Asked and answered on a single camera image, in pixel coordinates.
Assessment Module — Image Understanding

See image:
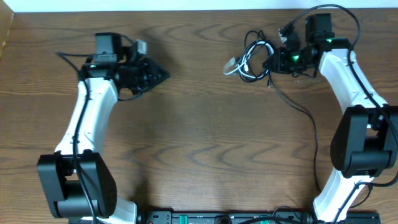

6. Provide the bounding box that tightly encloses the white USB cable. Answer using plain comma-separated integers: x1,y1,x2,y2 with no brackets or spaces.
223,40,275,80

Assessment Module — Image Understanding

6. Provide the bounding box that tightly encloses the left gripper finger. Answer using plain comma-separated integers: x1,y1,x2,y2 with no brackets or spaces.
147,58,170,78
136,73,170,94

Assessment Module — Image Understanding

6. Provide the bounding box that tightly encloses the short black USB cable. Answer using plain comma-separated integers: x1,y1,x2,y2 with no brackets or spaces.
236,29,272,83

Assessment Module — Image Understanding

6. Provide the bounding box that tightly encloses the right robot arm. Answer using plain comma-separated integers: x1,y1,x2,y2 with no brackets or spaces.
263,13,397,223

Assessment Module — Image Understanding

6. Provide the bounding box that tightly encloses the long black USB cable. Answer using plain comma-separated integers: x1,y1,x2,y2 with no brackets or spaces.
239,29,322,194

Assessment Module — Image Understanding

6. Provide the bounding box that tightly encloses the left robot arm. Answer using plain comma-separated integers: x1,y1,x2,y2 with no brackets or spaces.
37,32,170,223

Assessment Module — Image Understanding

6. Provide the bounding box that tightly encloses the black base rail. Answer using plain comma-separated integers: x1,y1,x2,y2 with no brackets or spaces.
136,208,381,224

